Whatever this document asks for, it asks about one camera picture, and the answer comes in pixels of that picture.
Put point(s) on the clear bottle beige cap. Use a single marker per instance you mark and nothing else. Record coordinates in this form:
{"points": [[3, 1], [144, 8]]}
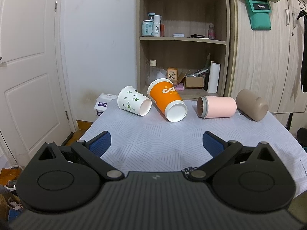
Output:
{"points": [[152, 71]]}

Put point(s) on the small floral carton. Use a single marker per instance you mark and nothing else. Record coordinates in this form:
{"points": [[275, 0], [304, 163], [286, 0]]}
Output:
{"points": [[172, 74]]}

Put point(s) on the teal white jar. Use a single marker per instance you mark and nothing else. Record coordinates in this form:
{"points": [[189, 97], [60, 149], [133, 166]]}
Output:
{"points": [[147, 25]]}

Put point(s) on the pink small bottle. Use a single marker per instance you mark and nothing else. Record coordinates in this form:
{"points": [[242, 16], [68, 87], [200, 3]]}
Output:
{"points": [[211, 31]]}

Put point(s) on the black hanging ribbon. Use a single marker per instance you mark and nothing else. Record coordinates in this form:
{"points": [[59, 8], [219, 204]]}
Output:
{"points": [[303, 77]]}

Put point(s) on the wooden shelf unit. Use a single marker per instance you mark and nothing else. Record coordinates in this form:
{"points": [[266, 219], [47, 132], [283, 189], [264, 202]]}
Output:
{"points": [[189, 53]]}

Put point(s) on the wooden wardrobe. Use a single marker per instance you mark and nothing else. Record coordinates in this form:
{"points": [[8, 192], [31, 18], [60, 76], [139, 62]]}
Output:
{"points": [[268, 63]]}

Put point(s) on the white paper cup green print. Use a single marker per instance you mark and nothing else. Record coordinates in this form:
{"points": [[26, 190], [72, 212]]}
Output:
{"points": [[133, 101]]}

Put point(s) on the small cardboard box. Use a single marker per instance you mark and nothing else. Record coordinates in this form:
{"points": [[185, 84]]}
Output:
{"points": [[190, 81]]}

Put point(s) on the beige tumbler cup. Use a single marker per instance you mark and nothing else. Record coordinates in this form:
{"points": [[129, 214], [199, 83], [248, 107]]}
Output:
{"points": [[252, 105]]}

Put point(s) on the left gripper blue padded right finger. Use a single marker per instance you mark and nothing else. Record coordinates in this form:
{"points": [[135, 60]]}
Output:
{"points": [[213, 144]]}

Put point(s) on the pink tumbler grey lid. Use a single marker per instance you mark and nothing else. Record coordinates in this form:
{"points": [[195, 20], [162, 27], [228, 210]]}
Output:
{"points": [[215, 107]]}

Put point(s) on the white tube bottle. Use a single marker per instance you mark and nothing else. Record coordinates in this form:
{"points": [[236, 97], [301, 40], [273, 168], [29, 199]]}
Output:
{"points": [[157, 25]]}

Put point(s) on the white paper towel roll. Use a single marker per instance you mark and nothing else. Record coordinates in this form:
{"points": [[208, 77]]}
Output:
{"points": [[213, 78]]}

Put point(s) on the white flat tin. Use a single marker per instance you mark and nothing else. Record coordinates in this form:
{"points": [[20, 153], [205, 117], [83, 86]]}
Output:
{"points": [[178, 35]]}

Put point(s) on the teal fabric pouch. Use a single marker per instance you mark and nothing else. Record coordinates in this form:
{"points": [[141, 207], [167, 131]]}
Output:
{"points": [[259, 14]]}

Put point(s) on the white door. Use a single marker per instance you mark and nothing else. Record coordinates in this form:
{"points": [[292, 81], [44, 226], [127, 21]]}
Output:
{"points": [[32, 106]]}

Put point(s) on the orange paper cup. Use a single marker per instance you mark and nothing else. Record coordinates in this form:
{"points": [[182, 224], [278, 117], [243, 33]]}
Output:
{"points": [[167, 99]]}

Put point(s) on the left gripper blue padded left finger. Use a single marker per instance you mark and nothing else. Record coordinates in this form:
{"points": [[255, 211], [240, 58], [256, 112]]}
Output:
{"points": [[100, 143]]}

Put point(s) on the white patterned table cloth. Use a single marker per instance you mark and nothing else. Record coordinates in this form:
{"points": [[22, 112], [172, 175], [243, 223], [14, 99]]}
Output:
{"points": [[153, 144]]}

